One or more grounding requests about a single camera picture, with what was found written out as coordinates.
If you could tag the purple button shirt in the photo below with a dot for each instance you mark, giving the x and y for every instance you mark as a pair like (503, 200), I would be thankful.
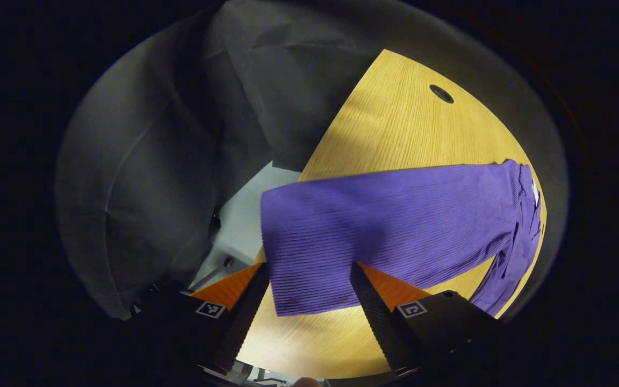
(395, 226)

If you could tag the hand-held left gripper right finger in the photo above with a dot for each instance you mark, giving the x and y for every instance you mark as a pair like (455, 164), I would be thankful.
(376, 322)

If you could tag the metal table leg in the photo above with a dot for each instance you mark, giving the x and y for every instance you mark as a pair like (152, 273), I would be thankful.
(214, 273)

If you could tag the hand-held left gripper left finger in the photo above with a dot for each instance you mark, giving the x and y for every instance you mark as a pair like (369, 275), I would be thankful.
(245, 317)

